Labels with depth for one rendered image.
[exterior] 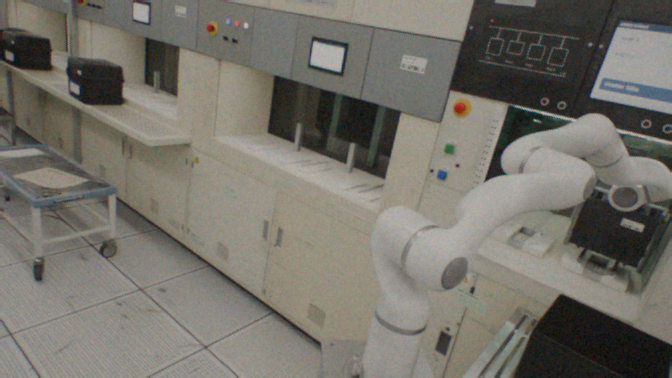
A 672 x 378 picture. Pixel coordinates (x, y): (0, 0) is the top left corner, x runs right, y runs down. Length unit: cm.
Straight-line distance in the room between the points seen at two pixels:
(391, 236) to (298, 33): 131
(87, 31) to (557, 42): 315
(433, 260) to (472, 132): 83
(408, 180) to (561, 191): 77
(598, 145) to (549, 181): 20
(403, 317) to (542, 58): 94
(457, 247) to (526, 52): 84
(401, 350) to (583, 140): 65
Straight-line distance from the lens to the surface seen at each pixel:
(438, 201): 167
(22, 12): 522
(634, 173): 140
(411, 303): 94
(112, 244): 295
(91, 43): 381
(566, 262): 178
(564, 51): 151
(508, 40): 156
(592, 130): 118
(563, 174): 105
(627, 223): 171
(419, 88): 165
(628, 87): 148
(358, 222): 187
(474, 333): 177
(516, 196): 101
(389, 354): 100
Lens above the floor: 150
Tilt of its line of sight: 20 degrees down
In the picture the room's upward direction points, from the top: 11 degrees clockwise
